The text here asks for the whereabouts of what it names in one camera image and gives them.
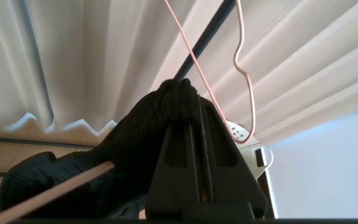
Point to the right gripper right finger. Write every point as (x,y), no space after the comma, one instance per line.
(232,183)

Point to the pink clothes hanger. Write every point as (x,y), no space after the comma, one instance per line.
(57,190)
(241,25)

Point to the black shorts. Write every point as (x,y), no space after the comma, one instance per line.
(120,149)

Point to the white laundry basket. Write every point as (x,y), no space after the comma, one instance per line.
(247,149)

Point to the black clothes rack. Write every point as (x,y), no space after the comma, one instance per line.
(207,34)

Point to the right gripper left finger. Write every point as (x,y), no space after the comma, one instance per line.
(172,186)

